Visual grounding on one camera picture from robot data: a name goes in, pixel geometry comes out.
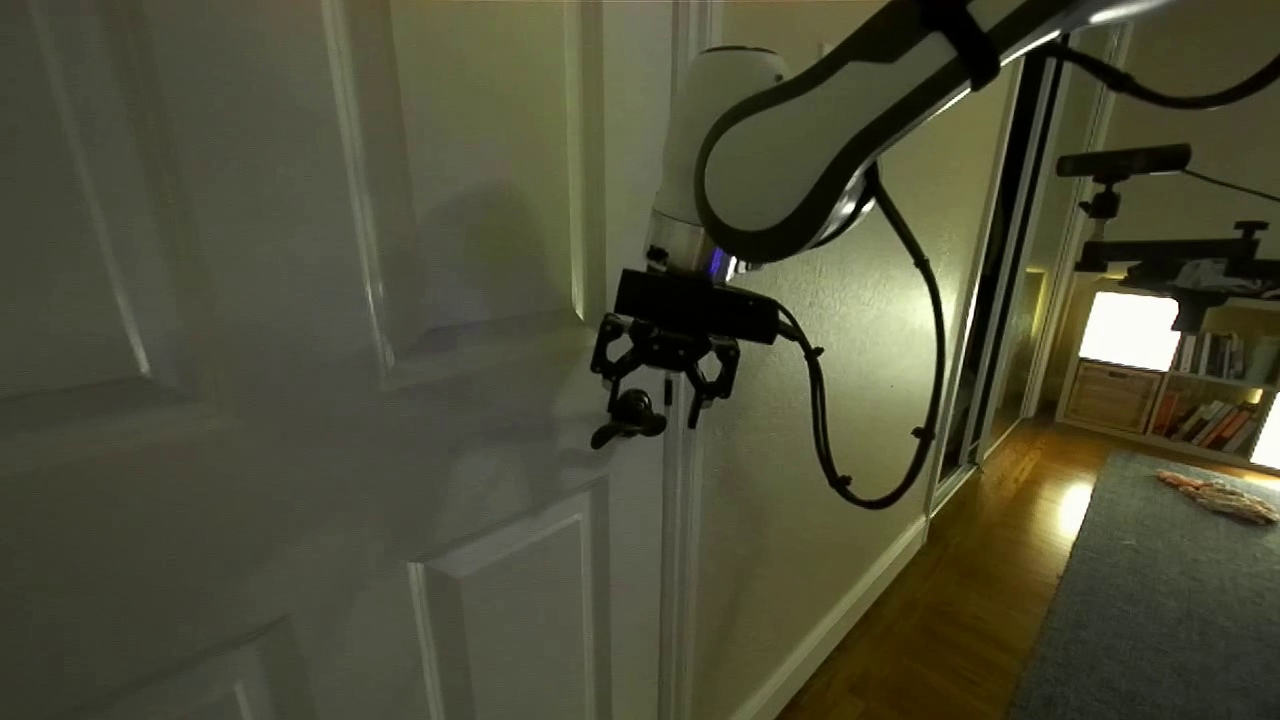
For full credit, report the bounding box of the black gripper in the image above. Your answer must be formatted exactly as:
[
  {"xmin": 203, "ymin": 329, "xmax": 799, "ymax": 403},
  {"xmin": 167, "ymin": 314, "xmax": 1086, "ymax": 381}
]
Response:
[{"xmin": 583, "ymin": 307, "xmax": 748, "ymax": 438}]

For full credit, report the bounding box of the black lever door handle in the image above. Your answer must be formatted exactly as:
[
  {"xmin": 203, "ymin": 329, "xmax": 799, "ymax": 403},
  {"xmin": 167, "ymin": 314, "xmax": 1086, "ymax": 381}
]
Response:
[{"xmin": 583, "ymin": 381, "xmax": 670, "ymax": 455}]

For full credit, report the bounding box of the white panelled door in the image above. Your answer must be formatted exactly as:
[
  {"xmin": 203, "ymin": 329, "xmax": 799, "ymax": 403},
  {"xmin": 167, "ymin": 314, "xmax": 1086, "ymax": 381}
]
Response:
[{"xmin": 0, "ymin": 0, "xmax": 681, "ymax": 720}]

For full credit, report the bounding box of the sliding closet door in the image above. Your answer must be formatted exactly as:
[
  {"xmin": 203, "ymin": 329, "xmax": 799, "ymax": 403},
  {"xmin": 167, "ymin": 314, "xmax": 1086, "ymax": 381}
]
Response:
[{"xmin": 929, "ymin": 51, "xmax": 1105, "ymax": 488}]

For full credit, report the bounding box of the white baseboard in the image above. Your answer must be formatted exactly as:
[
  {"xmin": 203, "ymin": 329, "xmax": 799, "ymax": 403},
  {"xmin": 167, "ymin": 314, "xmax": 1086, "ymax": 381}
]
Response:
[{"xmin": 728, "ymin": 510, "xmax": 938, "ymax": 720}]

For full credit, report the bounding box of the bright white lit panel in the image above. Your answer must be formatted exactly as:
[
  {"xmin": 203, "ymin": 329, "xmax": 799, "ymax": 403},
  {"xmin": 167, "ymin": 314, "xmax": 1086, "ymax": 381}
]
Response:
[{"xmin": 1074, "ymin": 289, "xmax": 1186, "ymax": 381}]

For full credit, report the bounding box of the bookshelf with books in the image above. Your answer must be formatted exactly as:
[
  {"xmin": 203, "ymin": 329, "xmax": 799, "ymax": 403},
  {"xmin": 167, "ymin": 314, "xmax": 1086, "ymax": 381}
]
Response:
[{"xmin": 1055, "ymin": 298, "xmax": 1280, "ymax": 478}]

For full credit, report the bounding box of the grey rug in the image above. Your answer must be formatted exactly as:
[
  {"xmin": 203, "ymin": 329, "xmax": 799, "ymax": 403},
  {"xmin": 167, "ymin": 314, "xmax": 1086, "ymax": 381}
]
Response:
[{"xmin": 1005, "ymin": 450, "xmax": 1280, "ymax": 720}]

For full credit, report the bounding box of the patterned item on rug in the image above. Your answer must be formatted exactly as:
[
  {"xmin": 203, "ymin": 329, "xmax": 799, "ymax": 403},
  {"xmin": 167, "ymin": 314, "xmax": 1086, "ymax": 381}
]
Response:
[{"xmin": 1151, "ymin": 464, "xmax": 1280, "ymax": 532}]

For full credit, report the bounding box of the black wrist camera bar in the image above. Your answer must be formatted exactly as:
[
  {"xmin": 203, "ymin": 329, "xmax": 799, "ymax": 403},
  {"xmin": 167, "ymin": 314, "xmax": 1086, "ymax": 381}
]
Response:
[{"xmin": 606, "ymin": 263, "xmax": 792, "ymax": 352}]

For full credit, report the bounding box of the white door frame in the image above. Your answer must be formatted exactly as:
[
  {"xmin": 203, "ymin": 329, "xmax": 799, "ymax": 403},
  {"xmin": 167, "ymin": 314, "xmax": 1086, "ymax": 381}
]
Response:
[{"xmin": 657, "ymin": 0, "xmax": 733, "ymax": 720}]

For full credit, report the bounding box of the black camera cable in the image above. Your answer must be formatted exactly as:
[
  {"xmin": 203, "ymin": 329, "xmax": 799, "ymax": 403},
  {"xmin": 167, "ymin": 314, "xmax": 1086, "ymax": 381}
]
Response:
[{"xmin": 767, "ymin": 166, "xmax": 952, "ymax": 517}]

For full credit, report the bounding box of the black camera on stand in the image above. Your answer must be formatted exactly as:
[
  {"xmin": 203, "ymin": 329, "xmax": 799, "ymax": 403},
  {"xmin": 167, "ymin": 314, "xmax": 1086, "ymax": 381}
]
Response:
[{"xmin": 1050, "ymin": 140, "xmax": 1200, "ymax": 226}]

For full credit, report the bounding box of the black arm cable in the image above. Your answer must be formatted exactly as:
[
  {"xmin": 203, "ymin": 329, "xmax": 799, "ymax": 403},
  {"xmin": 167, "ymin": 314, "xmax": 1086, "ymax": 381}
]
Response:
[{"xmin": 1050, "ymin": 32, "xmax": 1280, "ymax": 117}]

